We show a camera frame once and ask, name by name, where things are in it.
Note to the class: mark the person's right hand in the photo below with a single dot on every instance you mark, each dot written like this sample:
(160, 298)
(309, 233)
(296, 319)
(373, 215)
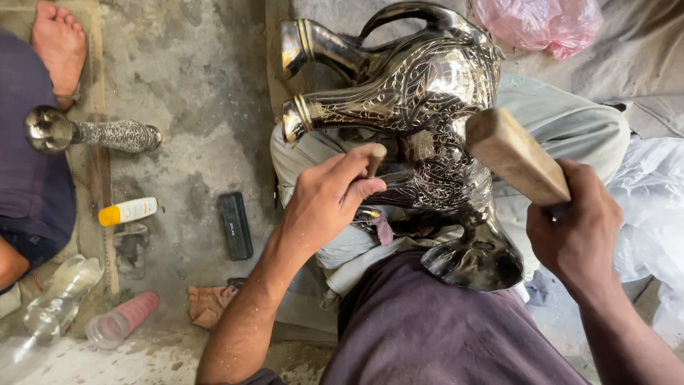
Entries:
(582, 235)

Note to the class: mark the person's left hand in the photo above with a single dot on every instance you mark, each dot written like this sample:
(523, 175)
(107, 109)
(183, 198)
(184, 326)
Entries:
(320, 206)

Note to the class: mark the wooden mallet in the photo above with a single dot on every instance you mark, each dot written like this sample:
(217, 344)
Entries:
(513, 155)

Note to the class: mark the small purple cloth scrap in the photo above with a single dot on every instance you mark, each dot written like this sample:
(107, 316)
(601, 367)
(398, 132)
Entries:
(382, 229)

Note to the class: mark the white plastic sheet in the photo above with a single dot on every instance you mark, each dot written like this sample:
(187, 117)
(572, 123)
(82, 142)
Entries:
(649, 214)

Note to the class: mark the black rectangular case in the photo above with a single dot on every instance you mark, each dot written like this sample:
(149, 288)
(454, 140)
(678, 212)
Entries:
(235, 225)

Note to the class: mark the person's grey trousers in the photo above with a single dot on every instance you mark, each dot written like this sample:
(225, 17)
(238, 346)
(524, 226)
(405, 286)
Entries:
(561, 123)

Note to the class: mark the brown rag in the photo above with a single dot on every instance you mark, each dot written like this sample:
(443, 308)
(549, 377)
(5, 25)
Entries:
(208, 305)

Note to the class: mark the large engraved silver metal vessel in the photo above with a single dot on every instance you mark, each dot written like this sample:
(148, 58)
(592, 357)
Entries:
(427, 85)

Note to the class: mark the person's purple shirt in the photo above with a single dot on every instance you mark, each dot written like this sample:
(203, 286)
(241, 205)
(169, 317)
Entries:
(427, 331)

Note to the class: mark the white tube with yellow cap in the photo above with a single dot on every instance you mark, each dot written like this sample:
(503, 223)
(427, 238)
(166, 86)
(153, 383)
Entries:
(131, 210)

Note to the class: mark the pink plastic bag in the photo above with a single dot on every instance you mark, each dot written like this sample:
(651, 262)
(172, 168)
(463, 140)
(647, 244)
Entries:
(539, 24)

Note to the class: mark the small engraved silver metal piece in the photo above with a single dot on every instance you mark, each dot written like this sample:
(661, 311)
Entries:
(107, 133)

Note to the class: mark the pink plastic cup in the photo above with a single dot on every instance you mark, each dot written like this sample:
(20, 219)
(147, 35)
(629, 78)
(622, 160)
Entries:
(123, 318)

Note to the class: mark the woven beige floor mat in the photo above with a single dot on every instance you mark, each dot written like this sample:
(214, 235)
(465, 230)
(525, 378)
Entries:
(93, 176)

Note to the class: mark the clear plastic bottle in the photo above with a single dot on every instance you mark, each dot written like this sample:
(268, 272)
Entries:
(61, 297)

